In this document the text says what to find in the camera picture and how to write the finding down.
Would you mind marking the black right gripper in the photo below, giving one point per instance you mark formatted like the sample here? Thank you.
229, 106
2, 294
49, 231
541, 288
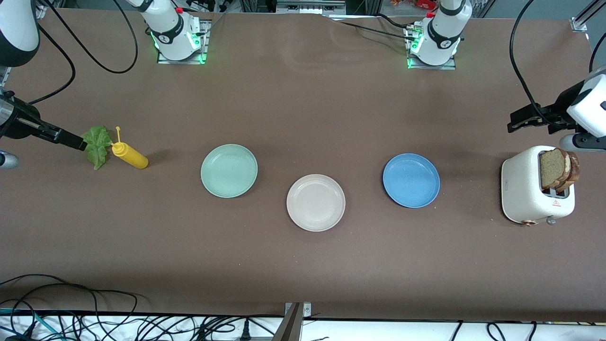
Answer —
20, 122

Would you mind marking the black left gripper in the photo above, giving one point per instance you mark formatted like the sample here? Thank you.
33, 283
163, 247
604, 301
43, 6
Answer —
560, 110

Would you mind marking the green lettuce leaf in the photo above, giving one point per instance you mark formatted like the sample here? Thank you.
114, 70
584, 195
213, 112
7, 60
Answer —
97, 142

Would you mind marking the brown bread slice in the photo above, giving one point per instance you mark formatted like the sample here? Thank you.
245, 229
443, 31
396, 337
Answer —
551, 168
574, 170

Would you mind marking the yellow mustard squeeze bottle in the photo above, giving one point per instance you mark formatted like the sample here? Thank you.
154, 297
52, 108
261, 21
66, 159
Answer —
132, 158

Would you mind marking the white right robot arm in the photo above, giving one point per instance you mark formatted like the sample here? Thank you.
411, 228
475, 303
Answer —
173, 33

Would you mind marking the blue plate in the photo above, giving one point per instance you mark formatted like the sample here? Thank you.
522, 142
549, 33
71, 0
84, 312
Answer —
411, 180

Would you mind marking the pale green plate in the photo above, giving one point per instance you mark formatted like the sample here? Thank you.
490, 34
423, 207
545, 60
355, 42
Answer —
229, 170

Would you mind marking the beige plate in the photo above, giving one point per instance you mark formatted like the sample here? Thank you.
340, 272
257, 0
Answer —
316, 202

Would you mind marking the white two-slot toaster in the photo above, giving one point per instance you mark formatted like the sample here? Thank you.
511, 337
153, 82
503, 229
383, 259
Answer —
521, 189

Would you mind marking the red orange snack package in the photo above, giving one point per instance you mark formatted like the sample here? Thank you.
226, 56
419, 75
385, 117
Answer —
416, 4

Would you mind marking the grey equipment box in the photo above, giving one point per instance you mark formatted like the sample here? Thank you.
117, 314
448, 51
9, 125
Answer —
310, 5

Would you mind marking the black power plug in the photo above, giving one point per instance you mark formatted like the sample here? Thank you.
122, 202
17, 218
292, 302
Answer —
245, 331

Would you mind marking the grey metal bracket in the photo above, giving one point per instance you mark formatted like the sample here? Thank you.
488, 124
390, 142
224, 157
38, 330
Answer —
291, 327

